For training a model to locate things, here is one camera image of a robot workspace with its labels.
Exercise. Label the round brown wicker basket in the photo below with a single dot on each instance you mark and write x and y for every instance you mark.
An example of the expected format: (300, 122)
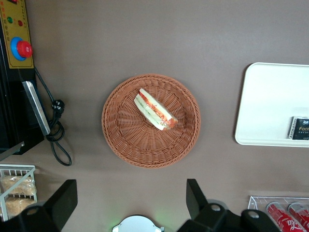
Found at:
(135, 135)

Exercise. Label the beige plastic tray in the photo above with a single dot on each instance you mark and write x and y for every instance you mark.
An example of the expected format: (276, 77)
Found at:
(265, 101)

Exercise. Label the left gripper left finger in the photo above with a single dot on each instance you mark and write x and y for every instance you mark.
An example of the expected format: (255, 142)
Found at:
(55, 207)

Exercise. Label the clear acrylic bottle rack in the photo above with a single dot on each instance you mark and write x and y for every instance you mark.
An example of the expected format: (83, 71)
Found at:
(256, 201)

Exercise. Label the red emergency stop button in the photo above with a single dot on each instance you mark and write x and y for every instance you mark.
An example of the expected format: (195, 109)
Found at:
(24, 49)

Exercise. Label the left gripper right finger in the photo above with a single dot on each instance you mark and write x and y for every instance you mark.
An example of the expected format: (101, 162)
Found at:
(205, 217)

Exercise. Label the rice cracker snack packet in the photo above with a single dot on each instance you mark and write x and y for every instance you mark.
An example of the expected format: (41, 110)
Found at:
(17, 184)
(18, 205)

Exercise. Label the yellow control panel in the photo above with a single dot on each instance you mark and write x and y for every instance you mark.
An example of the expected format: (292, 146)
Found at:
(17, 12)

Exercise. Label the sandwich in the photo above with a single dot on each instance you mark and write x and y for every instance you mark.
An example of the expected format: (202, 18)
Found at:
(154, 111)

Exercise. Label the black sealing machine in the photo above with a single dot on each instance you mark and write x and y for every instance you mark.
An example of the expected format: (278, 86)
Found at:
(12, 108)

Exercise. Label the grey metal lever bar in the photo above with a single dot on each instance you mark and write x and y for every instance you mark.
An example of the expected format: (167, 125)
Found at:
(10, 151)

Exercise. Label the black tissue packet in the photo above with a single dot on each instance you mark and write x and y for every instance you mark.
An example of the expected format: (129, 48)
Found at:
(300, 128)

